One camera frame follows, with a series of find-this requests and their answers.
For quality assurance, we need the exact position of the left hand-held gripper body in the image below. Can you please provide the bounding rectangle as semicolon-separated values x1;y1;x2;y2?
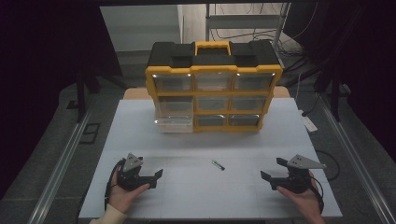
116;152;151;192

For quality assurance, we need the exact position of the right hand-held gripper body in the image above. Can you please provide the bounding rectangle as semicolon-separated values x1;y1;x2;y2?
276;154;328;195

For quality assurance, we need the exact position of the clear plastic drawer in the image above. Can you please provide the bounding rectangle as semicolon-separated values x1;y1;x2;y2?
154;115;194;134

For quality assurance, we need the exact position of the small metal screw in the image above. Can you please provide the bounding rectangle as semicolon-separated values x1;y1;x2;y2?
211;160;226;172

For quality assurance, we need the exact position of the yellow black drawer organizer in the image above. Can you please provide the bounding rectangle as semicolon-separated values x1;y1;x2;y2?
145;40;284;134

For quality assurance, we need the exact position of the person's right hand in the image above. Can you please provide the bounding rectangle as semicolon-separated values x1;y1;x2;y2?
276;178;322;217

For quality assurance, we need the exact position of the person's left hand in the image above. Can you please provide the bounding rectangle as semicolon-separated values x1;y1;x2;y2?
106;168;150;215

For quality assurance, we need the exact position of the white power strip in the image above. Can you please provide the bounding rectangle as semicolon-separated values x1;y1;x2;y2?
301;115;318;133

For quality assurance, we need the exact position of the black metal stand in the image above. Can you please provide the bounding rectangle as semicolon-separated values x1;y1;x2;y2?
65;66;129;123
312;66;351;122

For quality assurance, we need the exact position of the dark curtain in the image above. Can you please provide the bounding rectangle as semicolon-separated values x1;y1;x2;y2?
283;0;396;162
0;0;123;200

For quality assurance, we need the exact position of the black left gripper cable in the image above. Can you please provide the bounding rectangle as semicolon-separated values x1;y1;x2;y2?
104;158;124;211

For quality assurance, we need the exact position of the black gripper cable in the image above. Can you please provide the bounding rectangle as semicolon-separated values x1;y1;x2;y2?
309;175;326;215
104;158;124;211

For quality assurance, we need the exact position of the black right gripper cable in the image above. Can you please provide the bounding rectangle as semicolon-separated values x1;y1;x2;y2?
309;175;326;215

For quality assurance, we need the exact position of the black power cable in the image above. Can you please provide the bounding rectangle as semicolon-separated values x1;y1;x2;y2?
301;92;322;118

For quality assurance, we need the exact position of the black rectangular floor frame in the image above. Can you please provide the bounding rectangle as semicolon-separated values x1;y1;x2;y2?
78;122;102;145

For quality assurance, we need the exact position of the aluminium floor rail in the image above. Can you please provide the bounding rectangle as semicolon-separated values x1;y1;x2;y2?
317;92;396;224
27;102;94;224

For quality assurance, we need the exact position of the tangle of black cables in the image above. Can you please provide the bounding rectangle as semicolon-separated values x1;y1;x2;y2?
209;3;320;59

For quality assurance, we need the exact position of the grey metal shelf frame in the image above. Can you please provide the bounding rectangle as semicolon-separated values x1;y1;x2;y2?
205;2;292;50

